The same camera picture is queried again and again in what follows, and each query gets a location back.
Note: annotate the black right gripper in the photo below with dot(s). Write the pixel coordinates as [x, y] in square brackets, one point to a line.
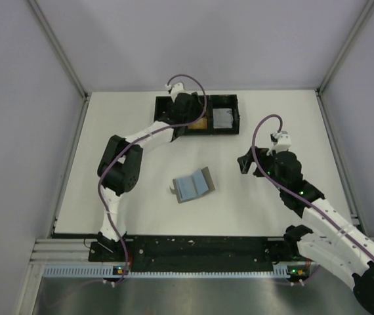
[258, 166]

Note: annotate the gold credit card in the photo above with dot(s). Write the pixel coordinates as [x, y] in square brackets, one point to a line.
[199, 124]

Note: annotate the black right storage bin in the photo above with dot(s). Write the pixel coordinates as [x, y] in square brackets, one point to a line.
[226, 101]

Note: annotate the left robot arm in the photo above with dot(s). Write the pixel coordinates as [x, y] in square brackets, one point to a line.
[119, 167]

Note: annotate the aluminium right frame post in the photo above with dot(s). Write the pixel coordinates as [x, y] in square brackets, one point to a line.
[351, 39]

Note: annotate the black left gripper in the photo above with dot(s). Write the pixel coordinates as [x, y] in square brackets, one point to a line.
[180, 130]

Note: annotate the aluminium frame post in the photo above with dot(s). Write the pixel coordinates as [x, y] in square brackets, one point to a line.
[351, 39]
[56, 47]

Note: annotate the black middle storage bin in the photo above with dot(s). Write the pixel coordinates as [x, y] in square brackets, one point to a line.
[201, 108]

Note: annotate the grey slotted cable duct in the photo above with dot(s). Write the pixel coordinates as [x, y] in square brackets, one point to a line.
[112, 272]

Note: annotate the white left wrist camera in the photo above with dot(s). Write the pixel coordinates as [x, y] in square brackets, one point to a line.
[175, 90]

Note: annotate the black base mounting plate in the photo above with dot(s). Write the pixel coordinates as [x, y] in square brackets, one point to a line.
[185, 254]

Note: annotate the aluminium front frame rail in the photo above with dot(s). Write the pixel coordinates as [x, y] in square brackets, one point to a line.
[77, 250]

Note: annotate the silver cards in bin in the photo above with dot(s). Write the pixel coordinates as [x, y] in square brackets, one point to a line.
[223, 118]

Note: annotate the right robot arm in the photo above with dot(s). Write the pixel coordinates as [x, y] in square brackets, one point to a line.
[325, 236]

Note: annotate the grey card holder wallet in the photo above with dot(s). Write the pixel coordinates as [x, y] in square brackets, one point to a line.
[194, 186]

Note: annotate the aluminium left frame post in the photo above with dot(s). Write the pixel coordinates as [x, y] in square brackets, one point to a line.
[56, 47]

